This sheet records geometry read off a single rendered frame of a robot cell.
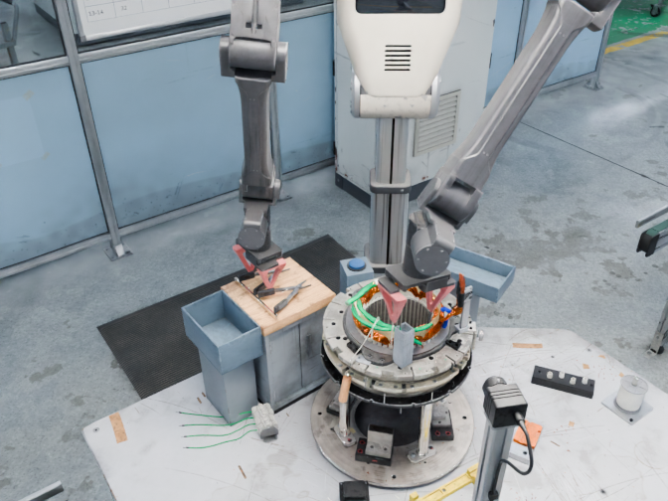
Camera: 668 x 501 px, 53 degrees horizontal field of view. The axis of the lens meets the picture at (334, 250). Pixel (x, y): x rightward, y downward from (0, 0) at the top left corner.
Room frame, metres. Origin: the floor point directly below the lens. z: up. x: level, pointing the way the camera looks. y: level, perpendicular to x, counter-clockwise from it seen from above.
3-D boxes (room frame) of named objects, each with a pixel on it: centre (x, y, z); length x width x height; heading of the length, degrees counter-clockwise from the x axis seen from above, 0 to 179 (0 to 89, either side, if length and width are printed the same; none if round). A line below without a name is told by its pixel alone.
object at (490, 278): (1.35, -0.31, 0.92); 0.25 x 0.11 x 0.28; 56
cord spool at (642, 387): (1.12, -0.72, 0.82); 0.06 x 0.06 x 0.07
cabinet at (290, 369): (1.24, 0.13, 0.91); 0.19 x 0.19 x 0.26; 37
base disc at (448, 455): (1.08, -0.13, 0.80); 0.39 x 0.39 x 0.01
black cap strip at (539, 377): (1.20, -0.58, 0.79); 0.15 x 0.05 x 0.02; 68
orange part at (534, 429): (1.03, -0.45, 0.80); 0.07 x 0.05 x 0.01; 150
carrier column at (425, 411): (0.97, -0.19, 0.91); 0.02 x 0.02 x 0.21
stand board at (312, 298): (1.24, 0.13, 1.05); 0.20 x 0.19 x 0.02; 127
